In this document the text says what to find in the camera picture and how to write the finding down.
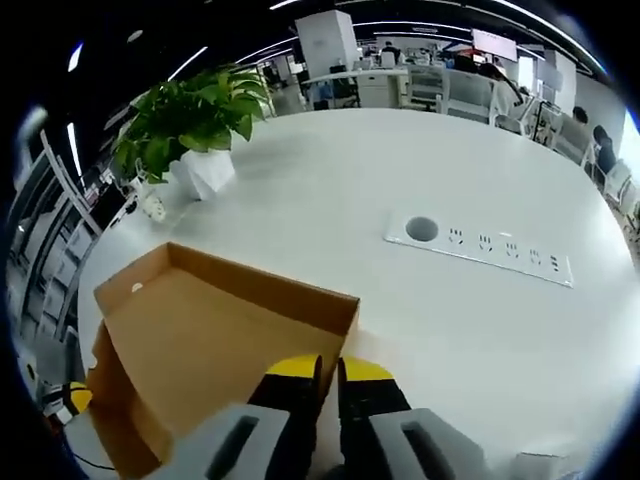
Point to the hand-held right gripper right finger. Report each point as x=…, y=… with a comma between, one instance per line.
x=370, y=425

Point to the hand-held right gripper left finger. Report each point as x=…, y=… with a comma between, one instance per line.
x=290, y=425

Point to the brown cardboard shoe box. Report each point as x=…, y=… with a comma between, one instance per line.
x=200, y=340

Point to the white storage shelf rack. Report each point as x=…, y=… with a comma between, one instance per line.
x=50, y=240

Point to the white table socket strip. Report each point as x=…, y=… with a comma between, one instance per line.
x=480, y=250

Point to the potted green plant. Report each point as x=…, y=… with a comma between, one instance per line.
x=190, y=115

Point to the wall display screen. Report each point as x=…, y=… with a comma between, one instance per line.
x=494, y=42

